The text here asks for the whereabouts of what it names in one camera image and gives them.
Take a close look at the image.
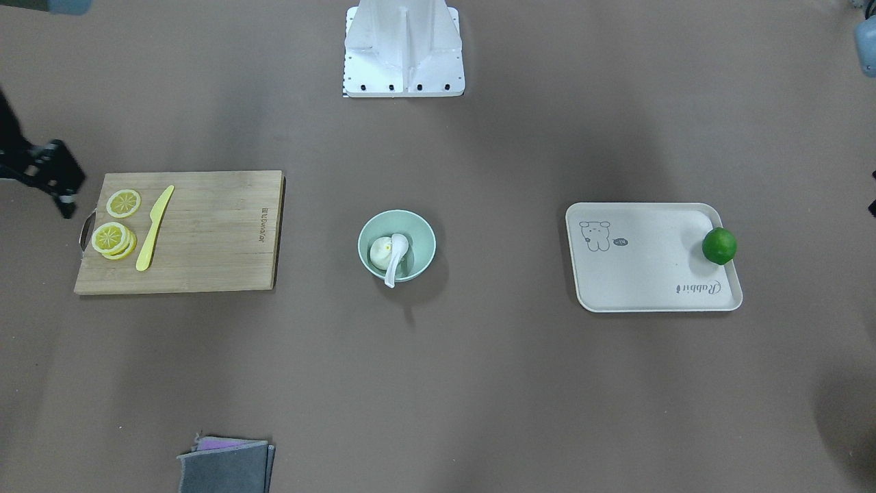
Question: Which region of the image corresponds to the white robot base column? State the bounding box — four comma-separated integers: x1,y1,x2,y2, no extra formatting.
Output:
342,1,465,98

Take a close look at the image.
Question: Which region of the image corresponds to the yellow plastic knife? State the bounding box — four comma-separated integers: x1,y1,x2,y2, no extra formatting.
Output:
135,185,175,272

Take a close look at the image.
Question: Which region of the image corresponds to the grey folded cloth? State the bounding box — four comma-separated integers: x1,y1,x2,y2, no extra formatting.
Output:
177,435,276,492

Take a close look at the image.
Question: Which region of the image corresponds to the lemon slice stack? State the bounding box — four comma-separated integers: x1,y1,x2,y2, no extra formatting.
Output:
90,222,138,261

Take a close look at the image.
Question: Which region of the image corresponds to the green lime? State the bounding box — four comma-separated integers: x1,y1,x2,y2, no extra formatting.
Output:
701,227,738,266

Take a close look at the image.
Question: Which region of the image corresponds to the white ceramic spoon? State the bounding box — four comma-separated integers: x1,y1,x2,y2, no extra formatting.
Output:
384,233,409,288

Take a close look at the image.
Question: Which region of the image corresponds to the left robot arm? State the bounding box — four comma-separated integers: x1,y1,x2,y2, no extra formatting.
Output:
854,15,876,78

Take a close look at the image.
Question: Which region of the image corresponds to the cream rabbit tray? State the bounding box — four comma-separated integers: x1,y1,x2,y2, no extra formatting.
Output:
565,202,743,313

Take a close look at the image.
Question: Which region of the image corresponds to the wooden cutting board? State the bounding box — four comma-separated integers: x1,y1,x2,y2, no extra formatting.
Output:
74,170,285,294

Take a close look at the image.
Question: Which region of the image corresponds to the single lemon slice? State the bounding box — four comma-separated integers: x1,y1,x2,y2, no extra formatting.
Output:
105,188,143,219

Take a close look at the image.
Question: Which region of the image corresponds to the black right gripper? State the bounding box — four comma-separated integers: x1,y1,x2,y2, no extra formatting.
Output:
1,93,86,219

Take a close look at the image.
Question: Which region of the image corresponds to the light green bowl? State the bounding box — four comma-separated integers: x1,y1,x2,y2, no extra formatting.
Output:
357,210,436,283

